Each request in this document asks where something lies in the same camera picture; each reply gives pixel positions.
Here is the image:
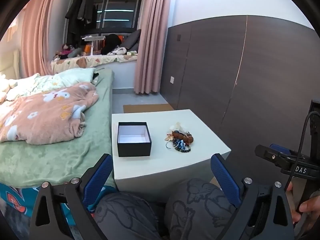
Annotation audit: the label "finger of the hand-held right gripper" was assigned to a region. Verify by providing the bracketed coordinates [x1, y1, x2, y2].
[255, 144, 292, 172]
[269, 143, 304, 157]

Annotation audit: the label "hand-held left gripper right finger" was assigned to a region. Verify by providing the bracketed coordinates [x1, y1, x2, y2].
[210, 153, 295, 240]

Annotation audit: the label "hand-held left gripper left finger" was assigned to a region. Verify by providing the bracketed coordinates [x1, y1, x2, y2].
[29, 153, 114, 240]

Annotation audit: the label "black cardboard box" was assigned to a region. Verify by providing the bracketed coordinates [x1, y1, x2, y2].
[117, 122, 152, 157]

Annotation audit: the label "pile of mixed jewelry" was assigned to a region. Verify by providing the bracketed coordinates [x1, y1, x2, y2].
[164, 122, 195, 153]

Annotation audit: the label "person's right hand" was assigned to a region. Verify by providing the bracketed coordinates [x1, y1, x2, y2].
[286, 181, 320, 225]

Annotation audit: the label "person's right leg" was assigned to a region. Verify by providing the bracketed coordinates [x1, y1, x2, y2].
[164, 178, 242, 240]

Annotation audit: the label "person's leg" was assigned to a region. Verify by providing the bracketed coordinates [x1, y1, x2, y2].
[92, 192, 162, 240]
[164, 178, 242, 240]

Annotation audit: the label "person's left leg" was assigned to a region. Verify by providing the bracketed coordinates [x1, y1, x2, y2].
[92, 192, 162, 240]

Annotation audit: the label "green bed sheet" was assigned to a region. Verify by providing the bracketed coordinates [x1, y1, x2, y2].
[0, 69, 117, 189]

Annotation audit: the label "white side table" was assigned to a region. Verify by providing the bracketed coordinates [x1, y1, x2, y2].
[111, 109, 232, 193]

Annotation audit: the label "teal printed cloth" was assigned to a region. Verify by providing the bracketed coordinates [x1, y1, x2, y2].
[0, 182, 118, 230]

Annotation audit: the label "pink duck print blanket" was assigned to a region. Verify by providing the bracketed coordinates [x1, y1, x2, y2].
[0, 82, 99, 145]

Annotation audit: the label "brown cardboard sheet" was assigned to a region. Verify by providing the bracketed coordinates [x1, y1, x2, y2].
[123, 103, 175, 114]

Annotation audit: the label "pale green pillow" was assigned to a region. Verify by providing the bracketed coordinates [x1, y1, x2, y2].
[0, 67, 98, 100]

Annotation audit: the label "floral window seat mat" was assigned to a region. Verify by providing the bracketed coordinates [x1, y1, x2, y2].
[51, 54, 138, 75]

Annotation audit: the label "plush toys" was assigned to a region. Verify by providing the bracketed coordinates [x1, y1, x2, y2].
[55, 43, 83, 60]

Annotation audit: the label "cream plush toy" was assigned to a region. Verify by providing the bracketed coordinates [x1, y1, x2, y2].
[0, 74, 16, 103]

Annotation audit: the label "black bag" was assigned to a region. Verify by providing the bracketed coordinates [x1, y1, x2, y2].
[101, 34, 123, 55]

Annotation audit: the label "white rack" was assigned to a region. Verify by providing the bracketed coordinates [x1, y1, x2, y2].
[82, 35, 105, 57]

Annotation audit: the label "grey pillow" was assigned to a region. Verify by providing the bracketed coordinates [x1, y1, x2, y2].
[120, 29, 142, 53]

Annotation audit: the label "pink curtain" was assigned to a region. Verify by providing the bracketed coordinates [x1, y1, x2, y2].
[21, 0, 67, 78]
[134, 0, 173, 95]

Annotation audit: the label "hanging black coat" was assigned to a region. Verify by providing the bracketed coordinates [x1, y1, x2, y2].
[65, 0, 85, 46]

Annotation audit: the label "dark window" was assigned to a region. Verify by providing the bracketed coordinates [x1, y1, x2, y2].
[94, 0, 140, 34]

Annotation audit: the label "hanging grey jacket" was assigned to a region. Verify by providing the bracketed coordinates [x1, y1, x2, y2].
[77, 0, 98, 25]

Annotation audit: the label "black cable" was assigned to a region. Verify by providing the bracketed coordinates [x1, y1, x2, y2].
[285, 111, 320, 193]

